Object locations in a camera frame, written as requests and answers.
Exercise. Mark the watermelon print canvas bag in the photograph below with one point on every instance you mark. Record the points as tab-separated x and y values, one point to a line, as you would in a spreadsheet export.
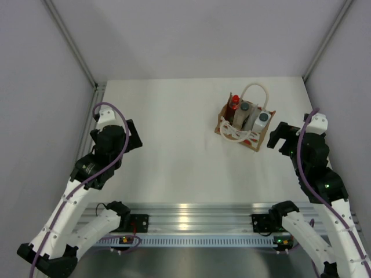
245	137

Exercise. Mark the right aluminium frame post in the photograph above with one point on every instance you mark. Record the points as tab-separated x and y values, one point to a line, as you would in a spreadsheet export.
328	36

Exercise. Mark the left black mount plate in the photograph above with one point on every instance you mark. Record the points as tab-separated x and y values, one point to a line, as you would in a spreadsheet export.
138	223

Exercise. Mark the clear bottle dark cap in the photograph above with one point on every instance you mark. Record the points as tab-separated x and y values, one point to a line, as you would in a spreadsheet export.
241	114

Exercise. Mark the black mount plate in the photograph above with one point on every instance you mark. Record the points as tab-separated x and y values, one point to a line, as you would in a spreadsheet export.
262	224
138	223

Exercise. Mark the red liquid bottle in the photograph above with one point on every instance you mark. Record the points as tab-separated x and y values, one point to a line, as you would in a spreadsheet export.
233	105

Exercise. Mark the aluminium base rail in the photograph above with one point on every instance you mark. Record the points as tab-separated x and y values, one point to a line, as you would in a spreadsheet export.
198	219

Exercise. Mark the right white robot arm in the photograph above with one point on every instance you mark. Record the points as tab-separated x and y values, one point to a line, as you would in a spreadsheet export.
342	254

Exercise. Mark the aluminium frame post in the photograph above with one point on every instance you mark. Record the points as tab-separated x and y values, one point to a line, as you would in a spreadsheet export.
71	44
328	36

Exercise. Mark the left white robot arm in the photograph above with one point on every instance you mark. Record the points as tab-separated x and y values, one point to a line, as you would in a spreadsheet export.
57	248

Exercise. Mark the slotted cable duct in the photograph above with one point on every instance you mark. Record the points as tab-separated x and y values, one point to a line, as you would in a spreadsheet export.
198	241

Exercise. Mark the white bottle dark cap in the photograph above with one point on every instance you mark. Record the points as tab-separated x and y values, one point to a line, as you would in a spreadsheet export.
261	122

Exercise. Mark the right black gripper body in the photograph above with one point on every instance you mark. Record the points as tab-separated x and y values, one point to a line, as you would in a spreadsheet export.
289	133

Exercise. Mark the right black mount plate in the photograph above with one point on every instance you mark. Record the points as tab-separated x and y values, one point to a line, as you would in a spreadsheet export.
262	224

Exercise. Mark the left aluminium frame post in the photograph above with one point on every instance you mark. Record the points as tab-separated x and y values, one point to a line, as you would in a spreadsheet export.
71	44

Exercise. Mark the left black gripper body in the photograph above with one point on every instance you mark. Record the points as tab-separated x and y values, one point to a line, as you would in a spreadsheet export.
133	141

